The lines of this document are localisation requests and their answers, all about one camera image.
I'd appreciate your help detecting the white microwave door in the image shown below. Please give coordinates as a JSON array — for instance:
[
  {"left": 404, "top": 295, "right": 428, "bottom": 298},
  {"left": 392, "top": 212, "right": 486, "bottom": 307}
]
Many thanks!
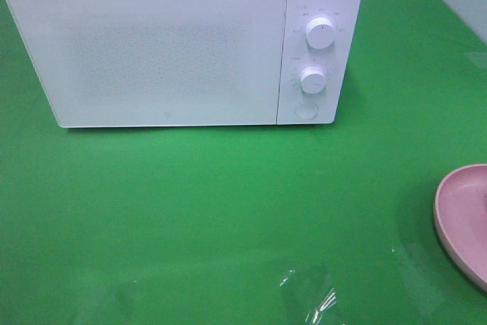
[{"left": 7, "top": 0, "right": 285, "bottom": 127}]

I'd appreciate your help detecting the pink plate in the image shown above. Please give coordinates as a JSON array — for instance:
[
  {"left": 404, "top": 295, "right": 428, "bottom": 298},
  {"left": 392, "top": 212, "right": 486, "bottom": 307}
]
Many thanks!
[{"left": 434, "top": 164, "right": 486, "bottom": 291}]

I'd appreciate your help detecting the upper white microwave knob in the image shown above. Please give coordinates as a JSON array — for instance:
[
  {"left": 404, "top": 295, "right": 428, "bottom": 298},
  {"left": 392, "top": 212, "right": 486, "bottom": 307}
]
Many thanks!
[{"left": 305, "top": 15, "right": 336, "bottom": 49}]

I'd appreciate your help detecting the lower white microwave knob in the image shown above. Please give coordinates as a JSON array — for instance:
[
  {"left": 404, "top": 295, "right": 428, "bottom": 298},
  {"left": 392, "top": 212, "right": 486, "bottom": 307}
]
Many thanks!
[{"left": 299, "top": 66, "right": 328, "bottom": 94}]

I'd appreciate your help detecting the white microwave knob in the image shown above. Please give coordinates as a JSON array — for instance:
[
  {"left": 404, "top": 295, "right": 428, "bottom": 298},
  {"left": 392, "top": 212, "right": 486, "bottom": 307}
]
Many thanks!
[
  {"left": 299, "top": 66, "right": 328, "bottom": 94},
  {"left": 305, "top": 15, "right": 336, "bottom": 49}
]

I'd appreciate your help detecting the round door release button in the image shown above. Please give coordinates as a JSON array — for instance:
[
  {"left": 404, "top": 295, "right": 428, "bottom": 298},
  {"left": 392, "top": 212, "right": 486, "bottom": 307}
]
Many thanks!
[{"left": 295, "top": 101, "right": 319, "bottom": 120}]

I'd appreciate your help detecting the green table mat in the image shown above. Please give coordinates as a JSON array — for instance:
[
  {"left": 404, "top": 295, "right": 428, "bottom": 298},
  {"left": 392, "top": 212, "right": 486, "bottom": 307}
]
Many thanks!
[{"left": 1, "top": 0, "right": 486, "bottom": 324}]

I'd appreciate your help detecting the white microwave oven body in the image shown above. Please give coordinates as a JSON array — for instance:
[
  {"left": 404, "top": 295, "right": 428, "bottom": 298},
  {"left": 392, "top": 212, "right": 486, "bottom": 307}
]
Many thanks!
[{"left": 0, "top": 0, "right": 365, "bottom": 129}]

